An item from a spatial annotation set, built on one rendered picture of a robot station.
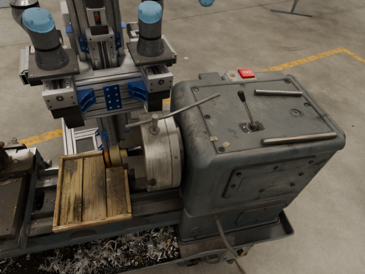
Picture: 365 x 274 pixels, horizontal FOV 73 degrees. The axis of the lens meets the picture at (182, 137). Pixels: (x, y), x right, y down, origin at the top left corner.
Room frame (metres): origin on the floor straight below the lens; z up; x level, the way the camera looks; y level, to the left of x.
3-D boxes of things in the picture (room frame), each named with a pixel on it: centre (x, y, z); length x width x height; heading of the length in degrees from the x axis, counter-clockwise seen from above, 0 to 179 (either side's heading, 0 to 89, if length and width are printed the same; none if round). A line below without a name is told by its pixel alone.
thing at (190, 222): (0.76, -0.27, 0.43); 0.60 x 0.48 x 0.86; 108
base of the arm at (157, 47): (1.24, 0.23, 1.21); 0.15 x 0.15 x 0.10
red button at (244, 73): (0.97, -0.25, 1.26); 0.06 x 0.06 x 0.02; 18
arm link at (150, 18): (1.25, 0.23, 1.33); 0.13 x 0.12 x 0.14; 5
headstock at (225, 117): (0.76, -0.27, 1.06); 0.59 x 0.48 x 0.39; 108
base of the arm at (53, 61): (1.03, 0.68, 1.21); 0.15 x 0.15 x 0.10
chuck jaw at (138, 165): (0.51, 0.15, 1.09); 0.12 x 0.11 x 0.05; 18
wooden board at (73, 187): (0.53, 0.36, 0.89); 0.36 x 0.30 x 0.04; 18
